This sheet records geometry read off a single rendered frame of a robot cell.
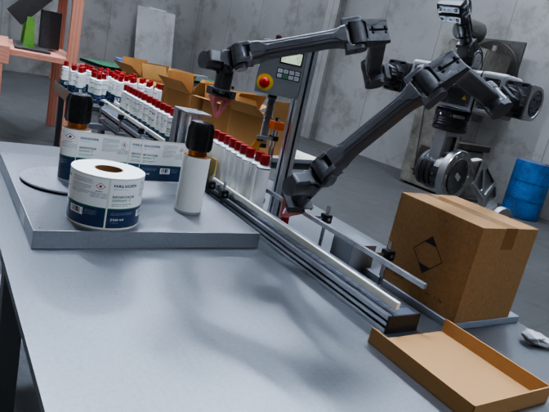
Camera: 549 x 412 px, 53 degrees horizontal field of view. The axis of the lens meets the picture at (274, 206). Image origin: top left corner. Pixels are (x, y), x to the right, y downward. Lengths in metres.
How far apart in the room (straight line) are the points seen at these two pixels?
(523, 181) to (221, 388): 7.60
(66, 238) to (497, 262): 1.13
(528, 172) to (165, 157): 6.92
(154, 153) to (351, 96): 9.35
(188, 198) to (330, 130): 9.70
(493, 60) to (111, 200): 7.38
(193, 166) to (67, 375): 0.90
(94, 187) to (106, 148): 0.39
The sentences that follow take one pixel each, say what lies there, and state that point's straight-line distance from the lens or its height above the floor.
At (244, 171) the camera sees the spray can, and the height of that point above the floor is 1.00.
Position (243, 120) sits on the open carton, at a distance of 3.81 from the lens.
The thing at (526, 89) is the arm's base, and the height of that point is 1.49.
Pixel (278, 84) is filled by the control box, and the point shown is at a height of 1.33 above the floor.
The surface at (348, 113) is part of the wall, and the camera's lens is 11.12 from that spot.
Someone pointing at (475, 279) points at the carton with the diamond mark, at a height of 0.98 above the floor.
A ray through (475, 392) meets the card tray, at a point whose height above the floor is 0.83.
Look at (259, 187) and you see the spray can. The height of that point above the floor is 0.97.
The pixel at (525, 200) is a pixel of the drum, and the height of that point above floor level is 0.28.
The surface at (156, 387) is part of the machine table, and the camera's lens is 1.02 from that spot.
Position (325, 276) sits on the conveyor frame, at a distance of 1.57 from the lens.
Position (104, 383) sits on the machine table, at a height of 0.83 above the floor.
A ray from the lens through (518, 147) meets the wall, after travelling 9.28.
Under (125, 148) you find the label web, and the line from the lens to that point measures 1.90.
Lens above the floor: 1.41
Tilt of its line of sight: 15 degrees down
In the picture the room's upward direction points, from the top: 12 degrees clockwise
